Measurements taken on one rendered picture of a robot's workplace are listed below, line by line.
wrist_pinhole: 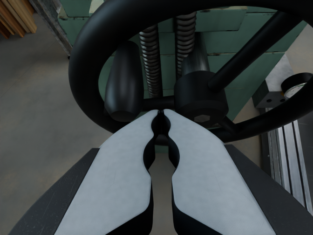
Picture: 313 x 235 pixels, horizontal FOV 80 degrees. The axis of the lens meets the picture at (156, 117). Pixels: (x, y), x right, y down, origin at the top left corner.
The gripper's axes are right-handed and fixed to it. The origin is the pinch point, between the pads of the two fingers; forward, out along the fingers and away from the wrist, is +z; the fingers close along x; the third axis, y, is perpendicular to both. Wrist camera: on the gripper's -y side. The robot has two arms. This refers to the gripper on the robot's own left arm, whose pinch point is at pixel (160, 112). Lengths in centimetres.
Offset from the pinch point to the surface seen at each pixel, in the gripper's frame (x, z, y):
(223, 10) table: 7.3, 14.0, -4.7
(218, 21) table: 7.0, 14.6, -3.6
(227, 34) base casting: 12.8, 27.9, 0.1
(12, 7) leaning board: -103, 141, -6
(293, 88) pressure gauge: 27.7, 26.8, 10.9
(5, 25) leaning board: -116, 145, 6
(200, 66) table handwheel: 4.8, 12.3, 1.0
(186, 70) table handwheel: 3.2, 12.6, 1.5
